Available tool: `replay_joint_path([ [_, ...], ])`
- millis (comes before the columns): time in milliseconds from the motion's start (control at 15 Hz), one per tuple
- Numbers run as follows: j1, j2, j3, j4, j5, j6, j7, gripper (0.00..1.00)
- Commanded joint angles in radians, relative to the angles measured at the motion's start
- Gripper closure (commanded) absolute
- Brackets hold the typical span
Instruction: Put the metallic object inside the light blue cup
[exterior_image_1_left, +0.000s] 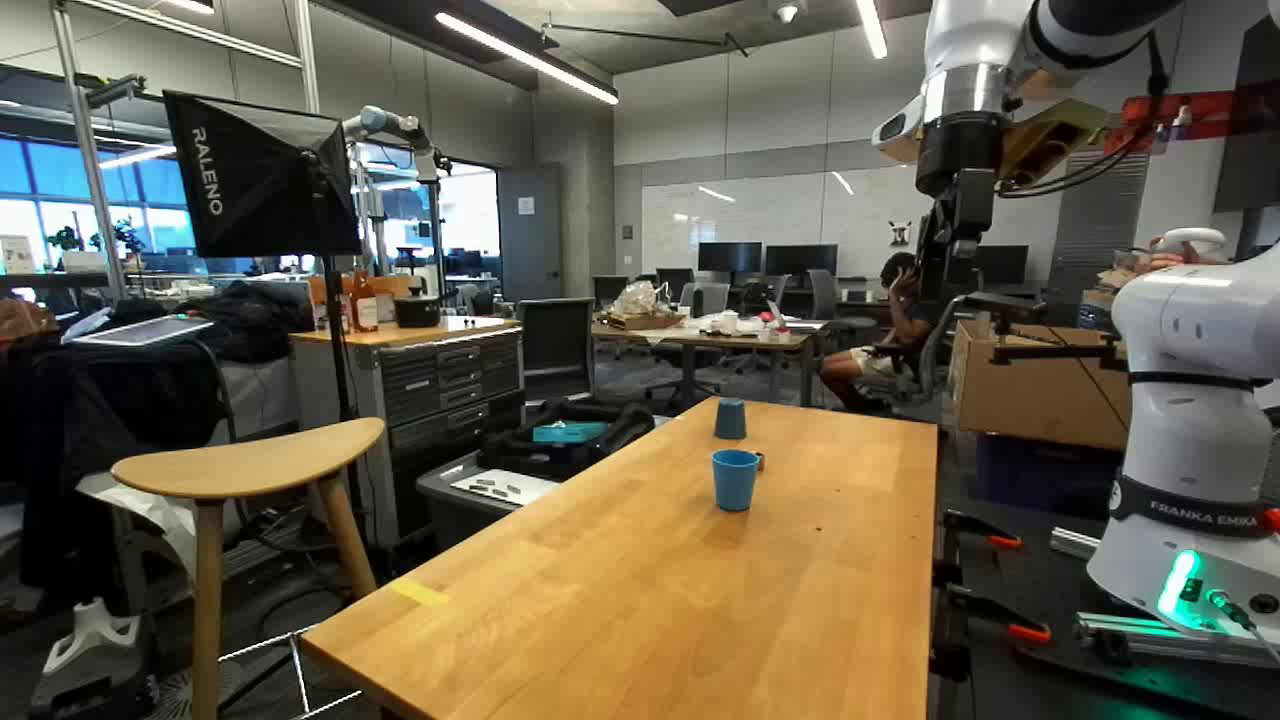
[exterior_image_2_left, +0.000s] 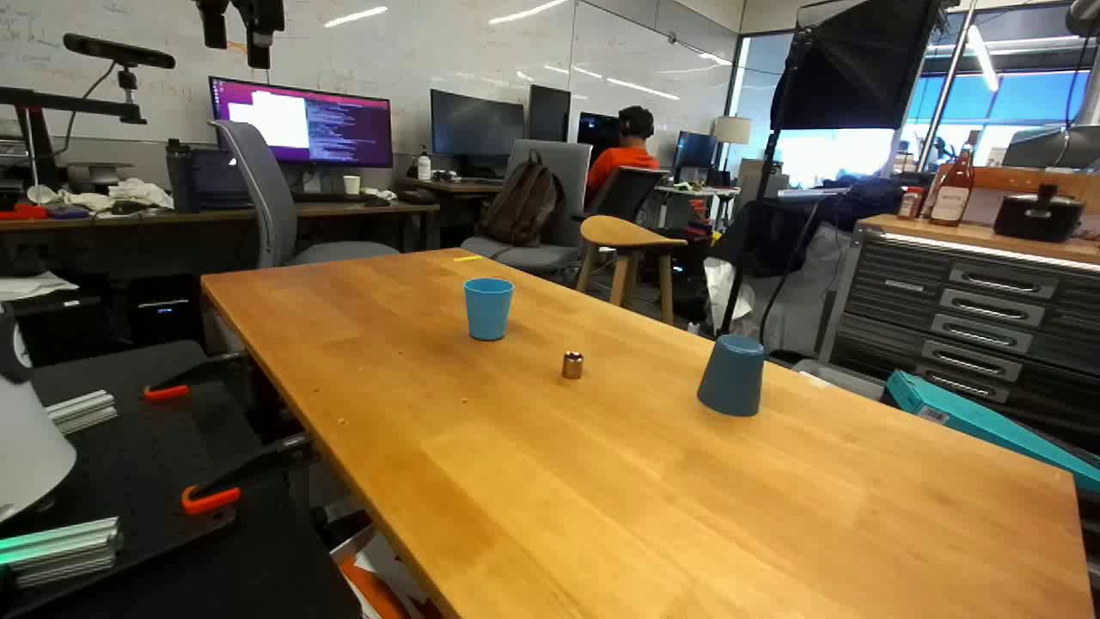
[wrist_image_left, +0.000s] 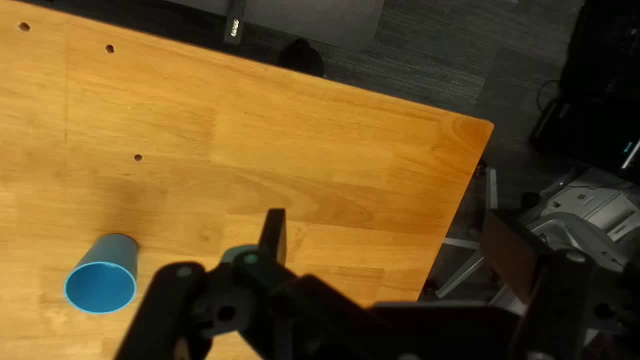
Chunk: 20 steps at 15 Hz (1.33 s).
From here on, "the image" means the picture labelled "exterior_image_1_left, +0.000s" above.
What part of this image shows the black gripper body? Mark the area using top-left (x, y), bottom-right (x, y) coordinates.
top-left (917, 112), bottom-right (1006, 296)

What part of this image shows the grey drawer cabinet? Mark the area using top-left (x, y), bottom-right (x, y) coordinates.
top-left (292, 315), bottom-right (523, 549)

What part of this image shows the seated person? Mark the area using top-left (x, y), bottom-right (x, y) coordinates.
top-left (820, 254), bottom-right (936, 411)

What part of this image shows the light blue cup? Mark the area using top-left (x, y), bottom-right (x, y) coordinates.
top-left (713, 450), bottom-right (763, 513)

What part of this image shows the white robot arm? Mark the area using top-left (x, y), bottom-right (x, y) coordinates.
top-left (878, 0), bottom-right (1280, 641)

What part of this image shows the orange-handled clamp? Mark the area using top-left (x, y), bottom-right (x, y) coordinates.
top-left (944, 584), bottom-right (1053, 648)
top-left (940, 510), bottom-right (1024, 553)

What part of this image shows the dark blue upside-down cup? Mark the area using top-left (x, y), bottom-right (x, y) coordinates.
top-left (715, 396), bottom-right (749, 442)

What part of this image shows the wooden stool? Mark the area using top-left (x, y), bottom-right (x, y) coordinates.
top-left (113, 416), bottom-right (385, 720)

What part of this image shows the black softbox light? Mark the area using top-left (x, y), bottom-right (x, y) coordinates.
top-left (163, 92), bottom-right (360, 257)

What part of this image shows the teal case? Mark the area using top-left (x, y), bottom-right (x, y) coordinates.
top-left (531, 420), bottom-right (608, 450)

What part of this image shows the cardboard box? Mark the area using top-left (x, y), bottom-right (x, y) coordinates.
top-left (952, 315), bottom-right (1128, 452)

